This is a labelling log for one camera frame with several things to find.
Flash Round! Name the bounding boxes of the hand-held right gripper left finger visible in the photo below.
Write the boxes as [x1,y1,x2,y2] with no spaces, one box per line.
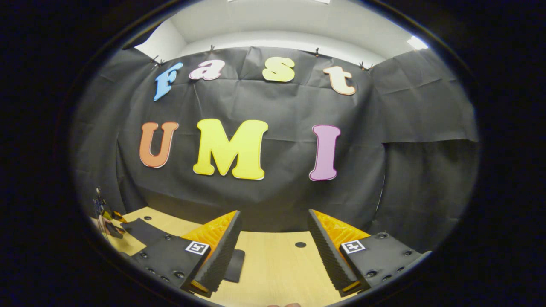
[129,210,243,298]

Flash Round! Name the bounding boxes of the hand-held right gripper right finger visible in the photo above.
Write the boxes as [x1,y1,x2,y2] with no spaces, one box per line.
[308,209,432,298]

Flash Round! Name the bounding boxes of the dark grey jeans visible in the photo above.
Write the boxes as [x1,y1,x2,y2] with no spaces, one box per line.
[121,217,246,284]

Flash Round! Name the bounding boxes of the black backdrop cloth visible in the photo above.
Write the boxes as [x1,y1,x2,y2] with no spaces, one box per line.
[70,46,480,254]

